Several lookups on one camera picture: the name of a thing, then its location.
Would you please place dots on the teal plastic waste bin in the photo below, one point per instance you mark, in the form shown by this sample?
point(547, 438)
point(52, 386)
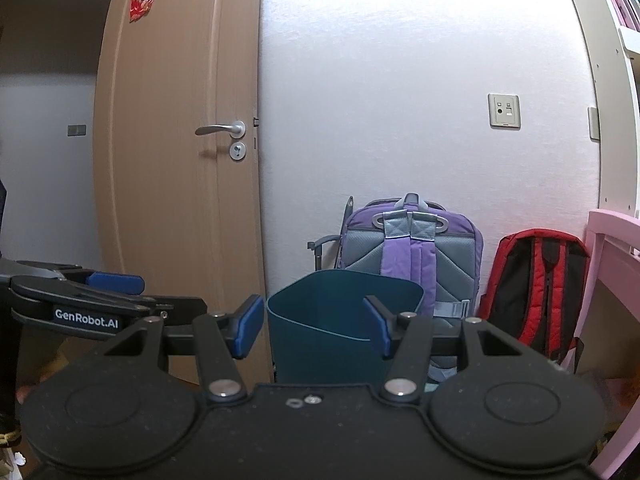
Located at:
point(320, 340)

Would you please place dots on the pink desk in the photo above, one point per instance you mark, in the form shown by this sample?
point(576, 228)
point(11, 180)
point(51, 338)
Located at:
point(617, 310)

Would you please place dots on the grey light switch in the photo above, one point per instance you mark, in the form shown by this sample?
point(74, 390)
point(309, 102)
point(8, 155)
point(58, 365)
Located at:
point(76, 130)

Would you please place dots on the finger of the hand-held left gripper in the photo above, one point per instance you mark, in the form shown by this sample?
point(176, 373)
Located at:
point(115, 284)
point(185, 307)

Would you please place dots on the small grey wall plate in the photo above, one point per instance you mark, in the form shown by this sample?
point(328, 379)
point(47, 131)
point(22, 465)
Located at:
point(593, 122)

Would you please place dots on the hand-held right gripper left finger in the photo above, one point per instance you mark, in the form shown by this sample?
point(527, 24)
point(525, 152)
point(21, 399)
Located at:
point(249, 326)

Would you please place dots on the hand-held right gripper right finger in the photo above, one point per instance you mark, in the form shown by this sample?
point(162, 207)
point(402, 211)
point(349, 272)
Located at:
point(377, 327)

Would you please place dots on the beige wooden door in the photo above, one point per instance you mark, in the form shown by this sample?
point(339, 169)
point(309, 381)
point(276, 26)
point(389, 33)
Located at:
point(165, 210)

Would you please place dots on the white crumpled tissue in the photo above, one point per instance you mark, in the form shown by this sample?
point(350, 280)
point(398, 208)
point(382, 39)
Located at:
point(20, 460)

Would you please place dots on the purple grey backpack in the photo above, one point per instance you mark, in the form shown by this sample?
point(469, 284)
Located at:
point(455, 260)

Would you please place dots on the red black backpack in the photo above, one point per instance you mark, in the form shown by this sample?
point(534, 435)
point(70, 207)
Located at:
point(530, 285)

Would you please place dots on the beige wall socket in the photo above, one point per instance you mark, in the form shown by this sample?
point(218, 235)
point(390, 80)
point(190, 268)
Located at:
point(504, 110)

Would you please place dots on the silver door lock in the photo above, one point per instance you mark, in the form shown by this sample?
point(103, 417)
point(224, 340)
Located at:
point(238, 150)

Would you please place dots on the red door sticker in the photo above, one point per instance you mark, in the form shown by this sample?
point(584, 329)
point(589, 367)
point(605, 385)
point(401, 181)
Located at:
point(141, 0)

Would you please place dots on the white bookshelf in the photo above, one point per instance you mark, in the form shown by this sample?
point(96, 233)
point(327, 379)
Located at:
point(607, 85)

